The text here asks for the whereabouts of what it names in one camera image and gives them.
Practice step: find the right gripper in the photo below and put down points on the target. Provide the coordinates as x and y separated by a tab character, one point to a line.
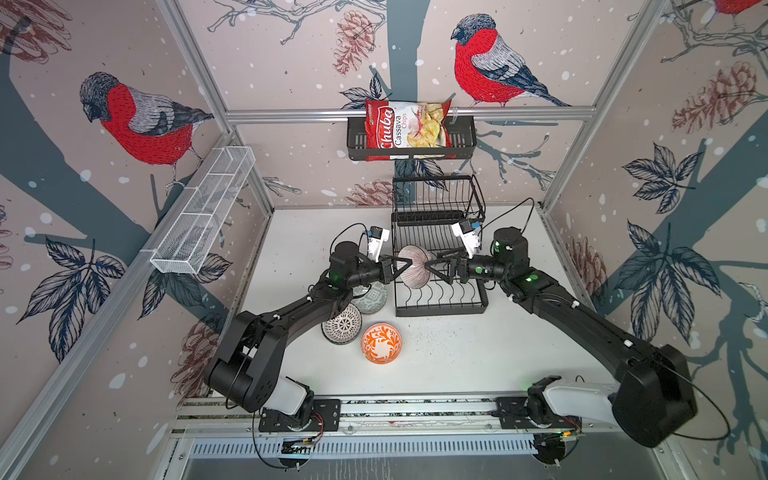
449	279

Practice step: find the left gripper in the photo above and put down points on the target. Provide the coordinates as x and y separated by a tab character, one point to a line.
384	266

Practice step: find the pink striped bowl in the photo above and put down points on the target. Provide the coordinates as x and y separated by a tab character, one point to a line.
418	255

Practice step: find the orange floral bowl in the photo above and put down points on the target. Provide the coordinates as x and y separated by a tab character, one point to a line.
381	343

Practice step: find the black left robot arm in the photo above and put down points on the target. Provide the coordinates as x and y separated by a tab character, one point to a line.
246	365

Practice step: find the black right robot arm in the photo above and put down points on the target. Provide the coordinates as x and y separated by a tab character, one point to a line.
652	396

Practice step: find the green patterned bowl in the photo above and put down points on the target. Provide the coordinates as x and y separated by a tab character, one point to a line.
370	299

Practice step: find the black white lattice bowl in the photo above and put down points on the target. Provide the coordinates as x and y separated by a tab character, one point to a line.
344	328

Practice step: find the red cassava chips bag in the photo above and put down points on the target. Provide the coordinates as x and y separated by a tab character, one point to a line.
406	125

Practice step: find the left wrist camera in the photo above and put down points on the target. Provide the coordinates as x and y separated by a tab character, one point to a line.
376	238

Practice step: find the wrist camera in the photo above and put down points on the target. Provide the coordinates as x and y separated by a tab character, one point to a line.
376	238
469	234

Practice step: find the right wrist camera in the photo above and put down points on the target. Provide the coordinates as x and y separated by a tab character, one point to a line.
469	234

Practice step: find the black wire dish rack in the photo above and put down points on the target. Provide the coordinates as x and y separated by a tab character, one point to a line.
424	211

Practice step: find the black wall basket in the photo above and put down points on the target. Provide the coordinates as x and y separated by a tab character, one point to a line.
456	140

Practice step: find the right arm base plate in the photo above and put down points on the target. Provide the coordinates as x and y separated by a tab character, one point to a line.
518	413

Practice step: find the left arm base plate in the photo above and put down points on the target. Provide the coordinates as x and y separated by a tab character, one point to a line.
317	415

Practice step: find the white mesh wall shelf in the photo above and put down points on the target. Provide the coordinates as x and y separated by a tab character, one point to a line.
191	236

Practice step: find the aluminium mounting rail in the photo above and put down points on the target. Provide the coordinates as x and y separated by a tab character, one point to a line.
451	413

